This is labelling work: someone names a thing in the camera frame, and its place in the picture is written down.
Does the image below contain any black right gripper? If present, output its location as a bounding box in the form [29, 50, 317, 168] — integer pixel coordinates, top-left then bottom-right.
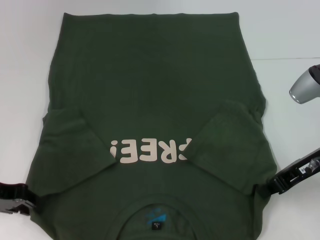
[254, 146, 320, 199]

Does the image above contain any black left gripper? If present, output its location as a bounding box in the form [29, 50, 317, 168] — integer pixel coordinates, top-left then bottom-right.
[0, 181, 40, 218]

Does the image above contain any dark green printed t-shirt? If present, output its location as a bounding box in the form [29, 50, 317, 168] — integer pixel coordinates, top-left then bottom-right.
[25, 11, 278, 240]

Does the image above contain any right gripper cable connector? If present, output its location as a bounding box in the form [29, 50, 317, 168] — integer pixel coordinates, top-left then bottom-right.
[305, 156, 320, 174]

